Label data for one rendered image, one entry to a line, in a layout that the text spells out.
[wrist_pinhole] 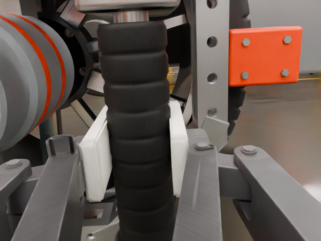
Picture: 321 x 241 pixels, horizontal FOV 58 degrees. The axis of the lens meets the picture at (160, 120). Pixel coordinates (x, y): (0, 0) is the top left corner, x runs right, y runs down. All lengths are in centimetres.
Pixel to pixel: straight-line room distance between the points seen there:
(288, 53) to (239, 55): 6
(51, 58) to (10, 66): 8
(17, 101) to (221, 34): 24
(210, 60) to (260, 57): 6
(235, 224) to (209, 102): 114
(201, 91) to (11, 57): 22
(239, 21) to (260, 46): 9
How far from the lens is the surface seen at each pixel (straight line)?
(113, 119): 15
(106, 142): 16
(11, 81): 26
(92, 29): 92
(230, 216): 153
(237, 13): 46
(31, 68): 29
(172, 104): 18
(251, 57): 38
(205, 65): 37
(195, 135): 15
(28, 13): 42
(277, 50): 39
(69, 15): 48
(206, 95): 38
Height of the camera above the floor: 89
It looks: 18 degrees down
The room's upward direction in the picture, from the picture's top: 3 degrees counter-clockwise
